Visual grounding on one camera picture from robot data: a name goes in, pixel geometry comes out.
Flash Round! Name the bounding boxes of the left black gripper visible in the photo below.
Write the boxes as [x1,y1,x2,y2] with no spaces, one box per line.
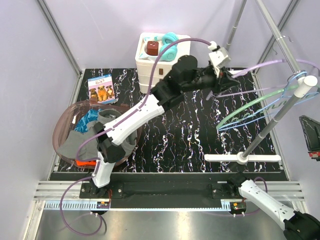
[181,65,240,96]

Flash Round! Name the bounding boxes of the lilac hanger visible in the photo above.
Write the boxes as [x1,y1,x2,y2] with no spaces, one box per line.
[206,34,320,101]

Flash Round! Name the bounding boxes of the light blue wire hanger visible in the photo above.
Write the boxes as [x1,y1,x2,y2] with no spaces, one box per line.
[217,71,320,132]

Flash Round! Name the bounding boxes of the mint green hanger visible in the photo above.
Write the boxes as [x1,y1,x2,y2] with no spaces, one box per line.
[216,83,320,131]

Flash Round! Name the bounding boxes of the blue patterned shorts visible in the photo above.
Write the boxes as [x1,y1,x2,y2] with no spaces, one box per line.
[74,108,102,134]

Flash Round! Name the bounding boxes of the grey shorts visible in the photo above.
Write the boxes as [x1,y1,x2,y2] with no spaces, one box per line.
[53,108,122,162]

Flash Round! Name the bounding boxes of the orange shorts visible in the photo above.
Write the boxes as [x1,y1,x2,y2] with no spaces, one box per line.
[75,160,96,167]

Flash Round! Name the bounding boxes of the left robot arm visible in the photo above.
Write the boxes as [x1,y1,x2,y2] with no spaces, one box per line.
[90,55,240,198]

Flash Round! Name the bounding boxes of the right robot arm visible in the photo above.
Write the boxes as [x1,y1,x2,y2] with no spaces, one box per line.
[227,115,320,240]

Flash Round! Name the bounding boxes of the white clothes rack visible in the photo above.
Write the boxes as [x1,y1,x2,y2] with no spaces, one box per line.
[204,0,320,166]

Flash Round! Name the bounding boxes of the teal headphones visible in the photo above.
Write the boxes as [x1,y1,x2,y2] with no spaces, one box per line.
[138,31,180,62]

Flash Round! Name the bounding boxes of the brown cube box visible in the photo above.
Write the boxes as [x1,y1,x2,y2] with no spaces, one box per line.
[145,41,159,56]

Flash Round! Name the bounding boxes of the white drawer unit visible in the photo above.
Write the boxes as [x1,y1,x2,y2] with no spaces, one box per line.
[135,32,191,94]

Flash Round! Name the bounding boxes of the dog picture book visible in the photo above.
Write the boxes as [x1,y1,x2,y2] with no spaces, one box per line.
[87,74,116,104]

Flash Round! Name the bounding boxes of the pink transparent basin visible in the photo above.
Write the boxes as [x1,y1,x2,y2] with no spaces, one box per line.
[52,100,130,170]

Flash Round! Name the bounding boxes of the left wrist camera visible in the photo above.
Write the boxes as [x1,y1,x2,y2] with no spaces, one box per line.
[208,41,231,77]

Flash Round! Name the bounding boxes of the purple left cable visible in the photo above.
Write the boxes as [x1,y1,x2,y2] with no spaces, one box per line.
[59,37,213,237]

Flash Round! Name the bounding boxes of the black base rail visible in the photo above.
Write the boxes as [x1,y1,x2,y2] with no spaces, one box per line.
[49,171,288,210]

